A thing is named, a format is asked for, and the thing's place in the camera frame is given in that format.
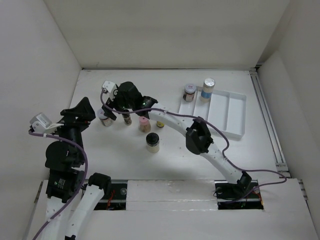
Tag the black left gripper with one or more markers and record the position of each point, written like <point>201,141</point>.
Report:
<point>85,111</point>

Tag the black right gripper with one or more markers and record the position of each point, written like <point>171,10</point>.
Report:
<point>112,101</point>

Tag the white lid brown sauce jar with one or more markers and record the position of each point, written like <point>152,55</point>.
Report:
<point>189,92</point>

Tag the blue label silver lid jar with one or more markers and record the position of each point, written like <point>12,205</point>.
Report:
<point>207,89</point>

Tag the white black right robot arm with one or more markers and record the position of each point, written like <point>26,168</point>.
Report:
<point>198,140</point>

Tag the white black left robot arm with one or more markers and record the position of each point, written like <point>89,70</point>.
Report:
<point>71,195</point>

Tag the black pepper grinder bottle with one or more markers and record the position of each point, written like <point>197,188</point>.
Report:
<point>127,119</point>

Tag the pink lid spice jar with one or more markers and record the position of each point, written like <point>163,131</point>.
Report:
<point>144,124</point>

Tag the yellow label bottle cork cap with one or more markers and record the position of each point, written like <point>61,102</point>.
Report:
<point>159,124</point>

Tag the black lid white powder jar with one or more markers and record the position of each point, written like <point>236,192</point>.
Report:
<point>152,142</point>

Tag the white divided organizer tray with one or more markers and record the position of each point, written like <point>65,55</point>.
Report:
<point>225,110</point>

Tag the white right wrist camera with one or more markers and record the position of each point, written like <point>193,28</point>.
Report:
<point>109,87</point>

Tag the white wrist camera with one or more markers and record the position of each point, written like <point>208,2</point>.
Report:
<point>41,124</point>
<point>109,87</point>

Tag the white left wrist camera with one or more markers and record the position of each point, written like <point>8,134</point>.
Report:
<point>41,124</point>

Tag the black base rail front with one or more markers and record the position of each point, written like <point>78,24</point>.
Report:
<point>178,195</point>

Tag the aluminium rail right edge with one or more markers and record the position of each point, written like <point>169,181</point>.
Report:
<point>280,161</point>

